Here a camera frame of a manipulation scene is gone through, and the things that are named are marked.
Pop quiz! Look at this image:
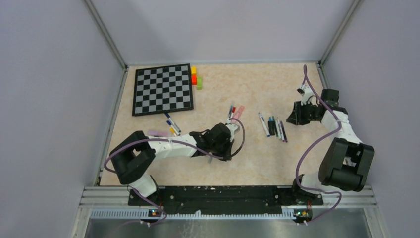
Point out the pink marker on left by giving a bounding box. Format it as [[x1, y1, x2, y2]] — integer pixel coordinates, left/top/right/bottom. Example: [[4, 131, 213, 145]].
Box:
[[147, 130, 172, 137]]

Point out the blue capped pen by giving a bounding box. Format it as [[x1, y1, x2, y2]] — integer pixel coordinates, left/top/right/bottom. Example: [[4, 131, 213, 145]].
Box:
[[227, 101, 234, 119]]

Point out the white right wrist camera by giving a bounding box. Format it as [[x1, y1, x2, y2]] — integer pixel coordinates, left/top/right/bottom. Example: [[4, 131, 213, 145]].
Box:
[[297, 84, 315, 106]]

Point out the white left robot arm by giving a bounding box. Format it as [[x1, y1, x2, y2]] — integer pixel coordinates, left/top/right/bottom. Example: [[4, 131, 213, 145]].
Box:
[[109, 123, 240, 205]]

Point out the white grey marker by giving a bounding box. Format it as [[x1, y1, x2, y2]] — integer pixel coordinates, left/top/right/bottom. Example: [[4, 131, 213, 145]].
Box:
[[276, 118, 285, 142]]

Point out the green transparent pen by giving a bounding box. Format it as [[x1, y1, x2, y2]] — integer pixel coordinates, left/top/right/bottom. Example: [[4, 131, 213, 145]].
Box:
[[270, 116, 279, 137]]

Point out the dark blue pen near board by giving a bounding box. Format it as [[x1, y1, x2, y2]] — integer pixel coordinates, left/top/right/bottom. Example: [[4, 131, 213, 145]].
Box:
[[280, 121, 288, 143]]

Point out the grey slotted cable duct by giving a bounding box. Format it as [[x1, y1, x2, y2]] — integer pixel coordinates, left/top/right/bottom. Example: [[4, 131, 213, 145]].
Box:
[[90, 208, 296, 220]]

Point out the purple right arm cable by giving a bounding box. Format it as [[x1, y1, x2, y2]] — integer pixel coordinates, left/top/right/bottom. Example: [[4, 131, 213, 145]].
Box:
[[295, 64, 343, 226]]

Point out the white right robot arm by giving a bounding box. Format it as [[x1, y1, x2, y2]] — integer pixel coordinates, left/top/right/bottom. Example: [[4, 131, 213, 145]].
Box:
[[286, 85, 375, 204]]

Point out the orange toy block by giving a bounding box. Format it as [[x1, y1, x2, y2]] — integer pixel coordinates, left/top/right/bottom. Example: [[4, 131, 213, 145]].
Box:
[[191, 74, 197, 85]]

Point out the green toy block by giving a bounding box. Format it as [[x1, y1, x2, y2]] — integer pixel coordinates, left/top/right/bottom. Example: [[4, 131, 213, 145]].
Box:
[[197, 76, 203, 90]]

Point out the black and grey chessboard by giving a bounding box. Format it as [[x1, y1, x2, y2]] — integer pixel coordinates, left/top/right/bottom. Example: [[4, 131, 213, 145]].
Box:
[[132, 63, 194, 117]]

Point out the black blue highlighter marker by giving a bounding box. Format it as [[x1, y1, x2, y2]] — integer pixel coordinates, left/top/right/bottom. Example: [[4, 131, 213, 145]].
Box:
[[268, 117, 276, 136]]

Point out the white pen blue cap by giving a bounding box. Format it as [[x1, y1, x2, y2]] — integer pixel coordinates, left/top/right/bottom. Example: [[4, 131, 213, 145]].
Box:
[[258, 112, 270, 137]]

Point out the pink highlighter marker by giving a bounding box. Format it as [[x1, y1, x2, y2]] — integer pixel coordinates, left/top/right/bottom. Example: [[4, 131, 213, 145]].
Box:
[[232, 105, 245, 119]]

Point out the red capped white pen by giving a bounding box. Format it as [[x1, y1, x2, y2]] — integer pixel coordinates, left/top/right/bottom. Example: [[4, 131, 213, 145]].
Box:
[[228, 106, 236, 120]]

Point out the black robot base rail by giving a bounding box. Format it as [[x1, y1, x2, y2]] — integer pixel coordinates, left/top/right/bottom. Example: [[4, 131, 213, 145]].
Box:
[[148, 185, 323, 215]]

